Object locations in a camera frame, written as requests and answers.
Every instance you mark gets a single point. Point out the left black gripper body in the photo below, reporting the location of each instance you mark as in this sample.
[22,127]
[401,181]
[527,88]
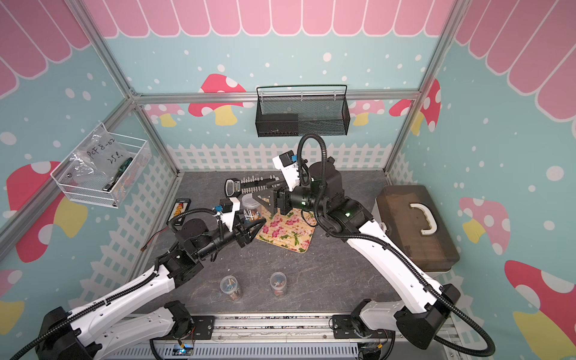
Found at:
[237,233]

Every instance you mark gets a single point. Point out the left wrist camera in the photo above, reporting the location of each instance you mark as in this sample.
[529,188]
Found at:
[227,210]

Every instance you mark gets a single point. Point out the clear plastic zip bag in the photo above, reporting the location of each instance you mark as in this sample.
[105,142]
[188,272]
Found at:
[98,157]

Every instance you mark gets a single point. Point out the black socket holder rail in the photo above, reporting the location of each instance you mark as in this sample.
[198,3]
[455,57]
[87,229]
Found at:
[235,187]

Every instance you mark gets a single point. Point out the black wire mesh basket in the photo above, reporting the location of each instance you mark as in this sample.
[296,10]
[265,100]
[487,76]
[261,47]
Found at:
[321,109]

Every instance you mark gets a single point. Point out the white wire basket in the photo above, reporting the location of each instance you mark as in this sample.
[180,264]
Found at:
[91,192]

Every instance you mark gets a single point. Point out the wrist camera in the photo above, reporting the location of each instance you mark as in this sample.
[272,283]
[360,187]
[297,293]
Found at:
[287,163]
[227,210]

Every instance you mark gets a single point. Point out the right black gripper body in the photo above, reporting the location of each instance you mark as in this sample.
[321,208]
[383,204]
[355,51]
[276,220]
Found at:
[287,203]

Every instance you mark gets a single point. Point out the clear candy jar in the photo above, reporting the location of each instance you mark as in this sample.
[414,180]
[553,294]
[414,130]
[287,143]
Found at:
[251,208]
[230,286]
[278,283]

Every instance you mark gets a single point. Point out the floral rectangular tray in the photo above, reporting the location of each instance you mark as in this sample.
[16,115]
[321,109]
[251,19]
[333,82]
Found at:
[293,231]

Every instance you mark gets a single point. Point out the black box in basket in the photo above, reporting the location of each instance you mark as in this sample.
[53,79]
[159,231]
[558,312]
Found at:
[277,125]

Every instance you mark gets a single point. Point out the brown plastic toolbox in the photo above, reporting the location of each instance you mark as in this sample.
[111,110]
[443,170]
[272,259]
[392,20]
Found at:
[411,220]

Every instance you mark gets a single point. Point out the green tool in basket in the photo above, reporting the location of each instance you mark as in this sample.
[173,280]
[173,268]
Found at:
[109,186]

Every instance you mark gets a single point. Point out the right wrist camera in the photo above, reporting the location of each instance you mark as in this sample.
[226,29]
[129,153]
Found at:
[287,163]

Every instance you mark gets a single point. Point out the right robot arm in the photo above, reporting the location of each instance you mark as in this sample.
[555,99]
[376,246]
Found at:
[312,184]

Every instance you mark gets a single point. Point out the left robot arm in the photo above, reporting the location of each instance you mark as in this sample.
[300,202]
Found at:
[99,328]

